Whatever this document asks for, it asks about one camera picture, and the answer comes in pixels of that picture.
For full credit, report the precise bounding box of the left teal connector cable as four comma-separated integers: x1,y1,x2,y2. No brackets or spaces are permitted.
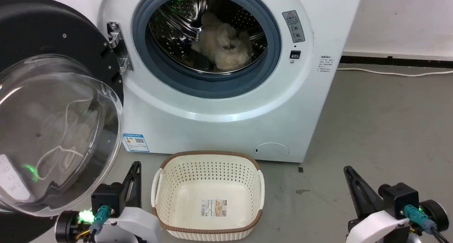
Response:
88,205,111,235

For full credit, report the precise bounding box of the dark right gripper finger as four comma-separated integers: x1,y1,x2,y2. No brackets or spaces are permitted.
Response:
343,166,385,215
344,172,376,220

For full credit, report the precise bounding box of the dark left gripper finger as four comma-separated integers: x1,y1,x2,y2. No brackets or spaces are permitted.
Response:
120,162,138,203
128,163,142,209

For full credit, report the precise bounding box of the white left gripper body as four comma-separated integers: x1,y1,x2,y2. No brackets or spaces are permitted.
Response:
101,207,162,243

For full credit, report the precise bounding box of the small printed text sticker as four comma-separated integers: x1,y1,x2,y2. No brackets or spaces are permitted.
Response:
317,55,335,73

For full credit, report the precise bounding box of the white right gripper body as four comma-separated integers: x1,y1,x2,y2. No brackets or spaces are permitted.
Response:
346,210,411,243

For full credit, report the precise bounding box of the round drain filter cover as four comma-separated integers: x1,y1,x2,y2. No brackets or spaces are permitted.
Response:
255,142,290,159

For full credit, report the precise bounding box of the teal connector cable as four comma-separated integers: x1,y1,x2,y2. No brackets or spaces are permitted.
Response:
403,205,451,243
88,205,111,235

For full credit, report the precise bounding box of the basket product label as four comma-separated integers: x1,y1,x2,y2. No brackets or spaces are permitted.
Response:
201,199,228,217

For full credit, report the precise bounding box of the black washer door glass bowl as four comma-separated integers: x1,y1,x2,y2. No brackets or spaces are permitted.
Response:
0,0,124,243

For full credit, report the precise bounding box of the steel perforated washer drum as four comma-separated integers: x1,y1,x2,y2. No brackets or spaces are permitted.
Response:
149,0,268,74

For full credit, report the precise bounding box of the metal door hinge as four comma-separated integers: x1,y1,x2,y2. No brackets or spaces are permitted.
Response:
107,22,134,73

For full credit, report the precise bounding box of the beige plush toy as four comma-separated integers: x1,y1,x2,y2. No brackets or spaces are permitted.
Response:
191,12,253,70

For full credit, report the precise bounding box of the right teal connector cable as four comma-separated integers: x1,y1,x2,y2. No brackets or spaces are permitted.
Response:
403,205,451,243

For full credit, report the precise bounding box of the blue energy label sticker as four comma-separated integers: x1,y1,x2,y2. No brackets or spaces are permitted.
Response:
122,133,150,153

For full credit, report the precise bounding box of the cream perforated laundry basket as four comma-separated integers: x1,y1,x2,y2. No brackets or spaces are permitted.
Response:
151,151,265,241

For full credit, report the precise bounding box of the grey warning sticker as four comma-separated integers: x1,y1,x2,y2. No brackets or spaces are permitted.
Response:
282,10,305,43

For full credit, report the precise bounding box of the white front-load washing machine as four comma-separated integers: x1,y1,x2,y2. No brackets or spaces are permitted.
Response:
50,0,365,164

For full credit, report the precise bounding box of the white floor cable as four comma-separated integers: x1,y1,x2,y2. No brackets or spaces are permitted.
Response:
336,68,453,77

